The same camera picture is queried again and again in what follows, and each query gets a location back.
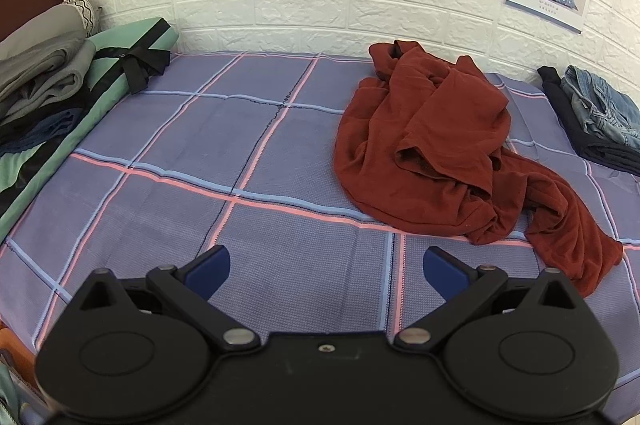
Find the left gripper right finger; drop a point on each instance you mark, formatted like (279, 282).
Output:
(466, 293)

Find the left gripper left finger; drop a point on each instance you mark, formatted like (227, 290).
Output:
(186, 292)

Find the dark red pants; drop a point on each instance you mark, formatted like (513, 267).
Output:
(421, 147)

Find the purple plaid bed sheet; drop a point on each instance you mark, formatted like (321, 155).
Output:
(232, 148)

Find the folded black garment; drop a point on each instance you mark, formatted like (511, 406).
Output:
(586, 145)

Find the dark blue folded garment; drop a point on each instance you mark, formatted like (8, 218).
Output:
(48, 128)

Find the folded blue jeans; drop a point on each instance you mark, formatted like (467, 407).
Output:
(600, 109)

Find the grey folded clothes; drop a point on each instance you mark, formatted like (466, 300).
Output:
(44, 62)

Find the grey patterned pillow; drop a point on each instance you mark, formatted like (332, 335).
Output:
(90, 14)

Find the green folded mat with strap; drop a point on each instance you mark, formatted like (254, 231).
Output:
(127, 57)

